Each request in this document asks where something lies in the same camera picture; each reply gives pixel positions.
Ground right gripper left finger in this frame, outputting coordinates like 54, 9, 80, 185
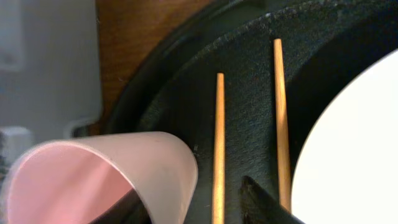
90, 189, 152, 224

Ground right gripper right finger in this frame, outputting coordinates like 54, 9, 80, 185
239, 175, 303, 224

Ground pink plastic cup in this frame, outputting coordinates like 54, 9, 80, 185
1, 132, 198, 223

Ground grey plastic dishwasher rack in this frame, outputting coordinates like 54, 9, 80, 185
1, 0, 102, 174

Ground left wooden chopstick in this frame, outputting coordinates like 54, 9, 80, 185
211, 73, 225, 224

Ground wooden chopstick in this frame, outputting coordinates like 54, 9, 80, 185
274, 39, 291, 213
211, 73, 225, 224

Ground right wooden chopstick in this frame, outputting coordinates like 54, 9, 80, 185
274, 39, 291, 213

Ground white round plate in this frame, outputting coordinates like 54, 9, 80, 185
291, 52, 397, 223

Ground round black tray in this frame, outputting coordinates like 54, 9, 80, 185
104, 1, 397, 223

